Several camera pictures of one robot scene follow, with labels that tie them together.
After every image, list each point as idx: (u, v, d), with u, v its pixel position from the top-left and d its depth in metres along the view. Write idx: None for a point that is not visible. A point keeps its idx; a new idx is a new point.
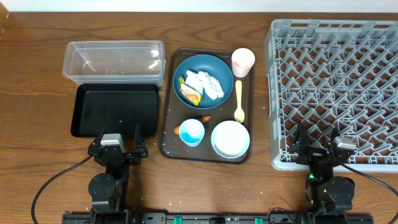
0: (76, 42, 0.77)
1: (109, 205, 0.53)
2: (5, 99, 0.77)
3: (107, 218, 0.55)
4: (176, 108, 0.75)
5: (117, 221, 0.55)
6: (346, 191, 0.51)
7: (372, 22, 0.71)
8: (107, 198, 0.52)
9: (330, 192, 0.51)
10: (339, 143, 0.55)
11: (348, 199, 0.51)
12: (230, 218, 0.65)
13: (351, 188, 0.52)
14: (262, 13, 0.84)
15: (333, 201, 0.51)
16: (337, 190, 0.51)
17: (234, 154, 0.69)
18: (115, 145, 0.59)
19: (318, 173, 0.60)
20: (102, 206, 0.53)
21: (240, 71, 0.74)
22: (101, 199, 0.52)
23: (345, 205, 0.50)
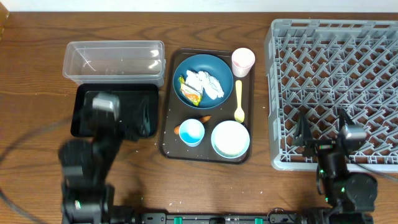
0: (76, 42, 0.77)
1: (83, 174, 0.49)
2: (5, 99, 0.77)
3: (84, 193, 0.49)
4: (176, 108, 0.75)
5: (94, 196, 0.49)
6: (368, 192, 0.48)
7: (372, 22, 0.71)
8: (79, 166, 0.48)
9: (349, 193, 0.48)
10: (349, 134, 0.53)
11: (370, 200, 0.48)
12: (231, 218, 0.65)
13: (374, 188, 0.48)
14: (262, 12, 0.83)
15: (351, 203, 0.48)
16: (357, 190, 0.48)
17: (234, 154, 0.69)
18: (107, 110, 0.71)
19: (329, 169, 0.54)
20: (74, 175, 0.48)
21: (240, 71, 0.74)
22: (71, 165, 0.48)
23: (367, 208, 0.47)
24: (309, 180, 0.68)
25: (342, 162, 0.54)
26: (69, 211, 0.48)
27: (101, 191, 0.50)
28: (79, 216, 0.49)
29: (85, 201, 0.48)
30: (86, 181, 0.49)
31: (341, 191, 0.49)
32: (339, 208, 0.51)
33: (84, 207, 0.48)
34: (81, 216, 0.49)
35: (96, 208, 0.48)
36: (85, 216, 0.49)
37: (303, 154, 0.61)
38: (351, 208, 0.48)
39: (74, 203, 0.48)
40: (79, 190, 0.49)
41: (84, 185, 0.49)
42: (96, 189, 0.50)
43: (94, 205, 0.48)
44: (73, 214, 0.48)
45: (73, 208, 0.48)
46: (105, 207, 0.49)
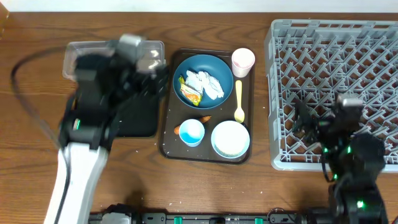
0: (76, 43, 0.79)
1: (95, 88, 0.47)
2: (5, 99, 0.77)
3: (90, 111, 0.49)
4: (176, 108, 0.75)
5: (96, 124, 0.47)
6: (375, 146, 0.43)
7: (372, 22, 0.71)
8: (92, 78, 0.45)
9: (356, 148, 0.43)
10: (344, 100, 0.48)
11: (379, 157, 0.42)
12: (230, 218, 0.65)
13: (381, 144, 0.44)
14: (262, 13, 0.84)
15: (357, 157, 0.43)
16: (364, 145, 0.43)
17: (234, 154, 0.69)
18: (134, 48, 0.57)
19: (330, 144, 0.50)
20: (86, 86, 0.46)
21: (240, 71, 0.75)
22: (86, 73, 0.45)
23: (374, 162, 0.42)
24: (309, 180, 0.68)
25: (342, 135, 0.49)
26: (67, 124, 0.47)
27: (108, 111, 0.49)
28: (76, 142, 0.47)
29: (87, 114, 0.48)
30: (95, 99, 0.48)
31: (347, 152, 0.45)
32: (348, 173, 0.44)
33: (84, 121, 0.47)
34: (77, 137, 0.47)
35: (94, 132, 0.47)
36: (81, 134, 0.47)
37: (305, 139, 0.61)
38: (358, 164, 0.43)
39: (79, 114, 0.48)
40: (83, 108, 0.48)
41: (89, 103, 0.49)
42: (101, 110, 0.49)
43: (94, 127, 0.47)
44: (69, 134, 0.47)
45: (71, 127, 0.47)
46: (106, 132, 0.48)
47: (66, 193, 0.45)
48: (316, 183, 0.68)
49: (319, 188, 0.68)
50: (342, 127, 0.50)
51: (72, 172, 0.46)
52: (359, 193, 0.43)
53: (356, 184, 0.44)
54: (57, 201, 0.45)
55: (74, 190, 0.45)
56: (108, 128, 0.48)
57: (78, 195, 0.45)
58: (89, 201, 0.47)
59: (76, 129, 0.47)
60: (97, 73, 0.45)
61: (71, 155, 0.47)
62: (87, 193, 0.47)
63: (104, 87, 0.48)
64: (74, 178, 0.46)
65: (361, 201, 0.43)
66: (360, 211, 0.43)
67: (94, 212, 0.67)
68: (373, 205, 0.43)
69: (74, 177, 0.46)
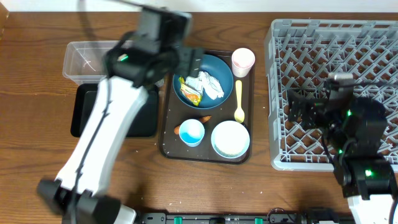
0: (76, 42, 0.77)
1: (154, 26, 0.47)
2: (5, 99, 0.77)
3: (137, 49, 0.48)
4: (175, 108, 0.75)
5: (140, 61, 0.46)
6: (374, 107, 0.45)
7: (372, 22, 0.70)
8: (156, 15, 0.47)
9: (355, 109, 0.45)
10: (335, 76, 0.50)
11: (379, 115, 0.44)
12: (230, 218, 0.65)
13: (379, 104, 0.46)
14: (262, 13, 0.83)
15: (358, 118, 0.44)
16: (364, 106, 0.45)
17: (234, 154, 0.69)
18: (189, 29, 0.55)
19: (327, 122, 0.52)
20: (145, 20, 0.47)
21: (240, 71, 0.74)
22: (150, 10, 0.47)
23: (376, 121, 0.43)
24: (309, 180, 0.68)
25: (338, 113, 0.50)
26: (114, 55, 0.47)
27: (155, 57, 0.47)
28: (119, 77, 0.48)
29: (136, 52, 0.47)
30: (148, 43, 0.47)
31: (347, 117, 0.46)
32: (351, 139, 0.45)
33: (132, 56, 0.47)
34: (121, 71, 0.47)
35: (138, 70, 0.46)
36: (127, 69, 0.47)
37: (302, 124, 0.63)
38: (360, 128, 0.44)
39: (129, 48, 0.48)
40: (135, 47, 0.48)
41: (142, 46, 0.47)
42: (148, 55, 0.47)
43: (139, 66, 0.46)
44: (115, 65, 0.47)
45: (118, 58, 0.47)
46: (148, 74, 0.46)
47: (101, 124, 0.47)
48: (316, 183, 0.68)
49: (319, 188, 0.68)
50: (339, 106, 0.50)
51: (112, 103, 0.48)
52: (367, 162, 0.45)
53: (359, 149, 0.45)
54: (92, 127, 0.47)
55: (110, 122, 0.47)
56: (152, 71, 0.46)
57: (112, 127, 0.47)
58: (120, 139, 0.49)
59: (122, 61, 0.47)
60: (160, 18, 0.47)
61: (113, 88, 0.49)
62: (120, 129, 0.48)
63: (162, 35, 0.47)
64: (113, 109, 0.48)
65: (369, 170, 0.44)
66: (369, 179, 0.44)
67: None
68: (382, 172, 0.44)
69: (112, 107, 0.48)
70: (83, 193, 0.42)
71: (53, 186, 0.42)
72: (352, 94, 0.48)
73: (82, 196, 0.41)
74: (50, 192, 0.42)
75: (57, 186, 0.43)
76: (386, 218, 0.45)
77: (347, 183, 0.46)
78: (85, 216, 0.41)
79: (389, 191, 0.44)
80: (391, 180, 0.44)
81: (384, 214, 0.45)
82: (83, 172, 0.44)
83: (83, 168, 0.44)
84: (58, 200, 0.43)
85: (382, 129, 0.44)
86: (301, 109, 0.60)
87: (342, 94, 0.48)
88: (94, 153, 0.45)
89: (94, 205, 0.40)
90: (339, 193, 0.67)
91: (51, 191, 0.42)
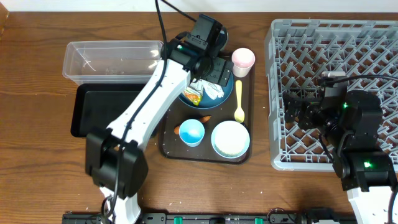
0: (76, 42, 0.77)
1: (208, 30, 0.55)
2: (5, 99, 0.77)
3: (190, 45, 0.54)
4: (175, 108, 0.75)
5: (192, 54, 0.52)
6: (370, 99, 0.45)
7: (372, 22, 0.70)
8: (211, 22, 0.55)
9: (351, 101, 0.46)
10: (329, 74, 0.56)
11: (374, 106, 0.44)
12: (230, 218, 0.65)
13: (375, 97, 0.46)
14: (262, 13, 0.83)
15: (354, 109, 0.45)
16: (360, 98, 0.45)
17: (234, 154, 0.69)
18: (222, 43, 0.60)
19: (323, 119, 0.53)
20: (201, 24, 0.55)
21: (240, 71, 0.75)
22: (206, 18, 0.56)
23: (374, 112, 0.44)
24: (309, 180, 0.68)
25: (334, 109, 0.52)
26: (172, 45, 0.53)
27: (203, 55, 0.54)
28: (173, 60, 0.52)
29: (190, 46, 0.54)
30: (198, 42, 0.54)
31: (344, 109, 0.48)
32: (349, 130, 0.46)
33: (188, 48, 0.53)
34: (175, 58, 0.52)
35: (189, 59, 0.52)
36: (179, 58, 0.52)
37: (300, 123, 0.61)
38: (357, 119, 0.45)
39: (185, 42, 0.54)
40: (189, 43, 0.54)
41: (194, 44, 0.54)
42: (197, 50, 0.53)
43: (188, 56, 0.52)
44: (171, 52, 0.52)
45: (175, 47, 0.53)
46: (195, 65, 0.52)
47: (152, 95, 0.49)
48: (316, 183, 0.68)
49: (319, 188, 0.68)
50: (333, 105, 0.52)
51: (166, 77, 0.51)
52: (365, 154, 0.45)
53: (357, 140, 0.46)
54: (144, 97, 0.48)
55: (161, 94, 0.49)
56: (198, 63, 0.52)
57: (162, 99, 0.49)
58: (161, 114, 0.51)
59: (179, 50, 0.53)
60: (212, 25, 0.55)
61: (170, 65, 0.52)
62: (163, 107, 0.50)
63: (209, 38, 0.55)
64: (166, 83, 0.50)
65: (368, 161, 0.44)
66: (367, 171, 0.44)
67: (94, 212, 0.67)
68: (381, 163, 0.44)
69: (166, 83, 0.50)
70: (129, 144, 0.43)
71: (101, 135, 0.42)
72: (346, 91, 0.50)
73: (127, 147, 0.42)
74: (98, 140, 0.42)
75: (106, 136, 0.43)
76: (385, 210, 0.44)
77: (346, 176, 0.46)
78: (128, 167, 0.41)
79: (388, 183, 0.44)
80: (390, 172, 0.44)
81: (384, 205, 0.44)
82: (130, 130, 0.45)
83: (132, 126, 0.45)
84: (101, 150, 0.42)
85: (379, 121, 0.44)
86: (296, 111, 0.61)
87: (336, 91, 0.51)
88: (141, 118, 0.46)
89: (138, 154, 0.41)
90: (339, 193, 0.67)
91: (99, 139, 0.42)
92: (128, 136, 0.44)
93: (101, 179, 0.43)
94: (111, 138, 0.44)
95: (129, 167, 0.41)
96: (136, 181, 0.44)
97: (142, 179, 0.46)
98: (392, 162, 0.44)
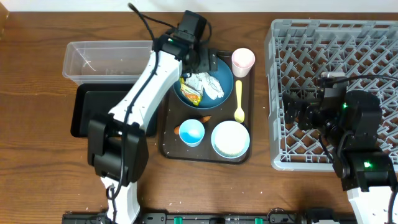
0: (76, 42, 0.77)
1: (194, 25, 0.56)
2: (5, 99, 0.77)
3: (178, 39, 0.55)
4: (175, 108, 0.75)
5: (181, 46, 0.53)
6: (369, 99, 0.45)
7: (372, 22, 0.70)
8: (196, 18, 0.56)
9: (351, 101, 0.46)
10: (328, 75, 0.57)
11: (374, 106, 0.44)
12: (231, 218, 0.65)
13: (374, 97, 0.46)
14: (262, 13, 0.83)
15: (354, 109, 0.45)
16: (359, 98, 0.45)
17: (234, 154, 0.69)
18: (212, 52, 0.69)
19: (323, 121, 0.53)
20: (188, 20, 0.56)
21: (240, 71, 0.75)
22: (192, 15, 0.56)
23: (373, 112, 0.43)
24: (309, 180, 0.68)
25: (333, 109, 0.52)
26: (161, 39, 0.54)
27: (192, 47, 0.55)
28: (164, 51, 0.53)
29: (179, 40, 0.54)
30: (186, 35, 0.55)
31: (343, 110, 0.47)
32: (349, 131, 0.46)
33: (176, 40, 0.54)
34: (165, 50, 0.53)
35: (180, 51, 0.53)
36: (170, 48, 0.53)
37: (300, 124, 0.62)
38: (356, 120, 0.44)
39: (173, 35, 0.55)
40: (178, 38, 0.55)
41: (183, 38, 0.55)
42: (186, 42, 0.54)
43: (178, 50, 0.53)
44: (162, 45, 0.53)
45: (166, 41, 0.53)
46: (186, 56, 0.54)
47: (148, 83, 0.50)
48: (316, 183, 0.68)
49: (319, 189, 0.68)
50: (334, 107, 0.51)
51: (160, 66, 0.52)
52: (365, 155, 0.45)
53: (357, 140, 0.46)
54: (141, 84, 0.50)
55: (158, 81, 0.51)
56: (188, 56, 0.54)
57: (157, 86, 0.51)
58: (158, 100, 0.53)
59: (168, 42, 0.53)
60: (197, 21, 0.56)
61: (162, 55, 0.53)
62: (160, 93, 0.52)
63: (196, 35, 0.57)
64: (161, 71, 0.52)
65: (368, 161, 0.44)
66: (367, 171, 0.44)
67: (94, 212, 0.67)
68: (381, 163, 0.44)
69: (160, 70, 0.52)
70: (130, 126, 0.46)
71: (102, 121, 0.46)
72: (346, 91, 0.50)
73: (129, 129, 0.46)
74: (101, 125, 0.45)
75: (107, 122, 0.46)
76: (385, 209, 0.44)
77: (346, 176, 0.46)
78: (132, 147, 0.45)
79: (388, 183, 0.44)
80: (390, 172, 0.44)
81: (384, 205, 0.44)
82: (132, 114, 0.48)
83: (132, 111, 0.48)
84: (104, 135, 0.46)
85: (379, 121, 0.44)
86: (297, 112, 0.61)
87: (336, 92, 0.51)
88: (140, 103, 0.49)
89: (141, 134, 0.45)
90: (339, 193, 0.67)
91: (102, 124, 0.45)
92: (130, 120, 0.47)
93: (106, 162, 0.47)
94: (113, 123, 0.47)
95: (133, 147, 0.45)
96: (138, 162, 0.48)
97: (143, 160, 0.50)
98: (392, 162, 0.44)
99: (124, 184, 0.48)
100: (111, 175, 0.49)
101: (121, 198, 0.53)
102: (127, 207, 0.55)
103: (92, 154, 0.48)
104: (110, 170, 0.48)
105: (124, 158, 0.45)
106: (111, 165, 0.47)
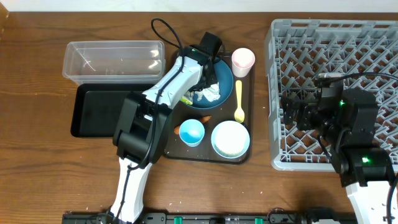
0: (76, 42, 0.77)
1: (214, 45, 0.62)
2: (5, 99, 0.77)
3: (199, 51, 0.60)
4: (176, 109, 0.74)
5: (203, 58, 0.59)
6: (366, 97, 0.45)
7: (372, 22, 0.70)
8: (216, 39, 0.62)
9: (347, 98, 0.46)
10: (326, 75, 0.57)
11: (372, 102, 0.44)
12: (231, 218, 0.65)
13: (372, 95, 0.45)
14: (262, 12, 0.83)
15: (350, 106, 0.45)
16: (356, 95, 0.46)
17: (234, 154, 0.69)
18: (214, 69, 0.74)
19: (321, 120, 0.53)
20: (208, 40, 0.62)
21: (240, 71, 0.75)
22: (212, 37, 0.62)
23: (370, 107, 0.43)
24: (309, 180, 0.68)
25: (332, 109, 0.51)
26: (186, 50, 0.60)
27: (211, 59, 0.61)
28: (188, 57, 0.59)
29: (201, 51, 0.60)
30: (206, 49, 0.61)
31: (341, 107, 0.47)
32: (346, 127, 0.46)
33: (198, 51, 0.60)
34: (190, 57, 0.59)
35: (200, 61, 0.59)
36: (193, 56, 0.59)
37: (299, 126, 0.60)
38: (353, 116, 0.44)
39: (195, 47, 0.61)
40: (198, 51, 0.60)
41: (203, 53, 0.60)
42: (206, 53, 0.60)
43: (200, 60, 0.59)
44: (187, 53, 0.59)
45: (189, 52, 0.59)
46: (205, 65, 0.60)
47: (175, 77, 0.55)
48: (316, 183, 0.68)
49: (319, 189, 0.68)
50: (332, 106, 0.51)
51: (185, 66, 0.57)
52: (363, 150, 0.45)
53: (354, 137, 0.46)
54: (168, 76, 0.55)
55: (185, 74, 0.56)
56: (207, 66, 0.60)
57: (183, 81, 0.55)
58: (180, 94, 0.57)
59: (192, 51, 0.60)
60: (216, 42, 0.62)
61: (188, 58, 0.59)
62: (184, 86, 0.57)
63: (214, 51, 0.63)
64: (186, 69, 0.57)
65: (365, 157, 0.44)
66: (365, 166, 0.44)
67: (94, 212, 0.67)
68: (378, 159, 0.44)
69: (186, 69, 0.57)
70: (159, 107, 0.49)
71: (136, 99, 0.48)
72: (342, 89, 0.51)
73: (158, 109, 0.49)
74: (134, 102, 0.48)
75: (139, 100, 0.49)
76: (384, 203, 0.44)
77: (344, 172, 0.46)
78: (160, 127, 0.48)
79: (386, 178, 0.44)
80: (388, 167, 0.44)
81: (382, 199, 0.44)
82: (161, 97, 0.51)
83: (161, 94, 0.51)
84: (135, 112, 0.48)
85: (375, 117, 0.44)
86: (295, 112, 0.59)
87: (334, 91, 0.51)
88: (168, 90, 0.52)
89: (170, 114, 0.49)
90: (339, 193, 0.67)
91: (135, 102, 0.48)
92: (160, 101, 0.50)
93: (132, 140, 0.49)
94: (143, 102, 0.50)
95: (161, 126, 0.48)
96: (160, 145, 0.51)
97: (164, 144, 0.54)
98: (389, 157, 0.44)
99: (143, 163, 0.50)
100: (131, 154, 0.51)
101: (131, 189, 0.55)
102: (135, 200, 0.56)
103: (119, 130, 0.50)
104: (132, 149, 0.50)
105: (152, 137, 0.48)
106: (135, 145, 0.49)
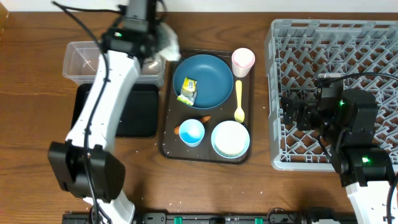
0: (76, 42, 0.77)
1: (145, 9, 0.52)
2: (5, 99, 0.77)
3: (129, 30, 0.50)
4: (176, 108, 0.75)
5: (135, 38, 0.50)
6: (366, 96, 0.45)
7: (372, 22, 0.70)
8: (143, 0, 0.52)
9: (347, 99, 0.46)
10: (325, 75, 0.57)
11: (371, 102, 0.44)
12: (231, 218, 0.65)
13: (371, 95, 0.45)
14: (262, 12, 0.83)
15: (350, 106, 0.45)
16: (356, 96, 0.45)
17: (234, 154, 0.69)
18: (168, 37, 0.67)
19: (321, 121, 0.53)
20: (135, 6, 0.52)
21: (240, 71, 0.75)
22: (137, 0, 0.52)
23: (370, 107, 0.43)
24: (309, 180, 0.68)
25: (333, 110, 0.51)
26: (107, 35, 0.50)
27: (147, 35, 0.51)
28: (112, 50, 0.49)
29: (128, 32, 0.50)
30: (137, 23, 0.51)
31: (341, 107, 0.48)
32: (346, 127, 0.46)
33: (125, 33, 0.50)
34: (115, 46, 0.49)
35: (131, 44, 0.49)
36: (120, 43, 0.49)
37: (300, 127, 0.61)
38: (353, 116, 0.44)
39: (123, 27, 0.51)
40: (128, 29, 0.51)
41: (134, 27, 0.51)
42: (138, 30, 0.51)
43: (131, 42, 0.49)
44: (109, 42, 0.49)
45: (114, 35, 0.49)
46: (140, 48, 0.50)
47: (102, 94, 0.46)
48: (316, 182, 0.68)
49: (319, 188, 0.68)
50: (333, 106, 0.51)
51: (111, 70, 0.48)
52: (363, 150, 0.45)
53: (354, 137, 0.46)
54: (92, 98, 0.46)
55: (111, 88, 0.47)
56: (143, 47, 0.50)
57: (113, 95, 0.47)
58: (119, 109, 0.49)
59: (117, 37, 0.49)
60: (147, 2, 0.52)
61: (111, 58, 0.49)
62: (119, 101, 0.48)
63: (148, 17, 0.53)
64: (114, 76, 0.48)
65: (365, 157, 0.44)
66: (365, 166, 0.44)
67: None
68: (377, 158, 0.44)
69: (114, 76, 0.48)
70: (91, 150, 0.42)
71: (62, 149, 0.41)
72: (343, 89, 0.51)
73: (92, 153, 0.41)
74: (61, 154, 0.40)
75: (68, 149, 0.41)
76: (384, 203, 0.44)
77: (344, 172, 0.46)
78: (100, 171, 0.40)
79: (386, 178, 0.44)
80: (388, 166, 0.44)
81: (382, 199, 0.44)
82: (91, 135, 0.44)
83: (91, 132, 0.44)
84: (69, 163, 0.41)
85: (375, 117, 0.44)
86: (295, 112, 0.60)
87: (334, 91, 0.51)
88: (99, 119, 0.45)
89: (104, 155, 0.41)
90: (339, 193, 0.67)
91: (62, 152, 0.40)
92: (91, 141, 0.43)
93: (81, 183, 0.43)
94: (73, 150, 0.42)
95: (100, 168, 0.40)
96: (114, 180, 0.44)
97: (119, 176, 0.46)
98: (389, 157, 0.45)
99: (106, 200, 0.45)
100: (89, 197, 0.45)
101: (109, 208, 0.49)
102: (119, 213, 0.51)
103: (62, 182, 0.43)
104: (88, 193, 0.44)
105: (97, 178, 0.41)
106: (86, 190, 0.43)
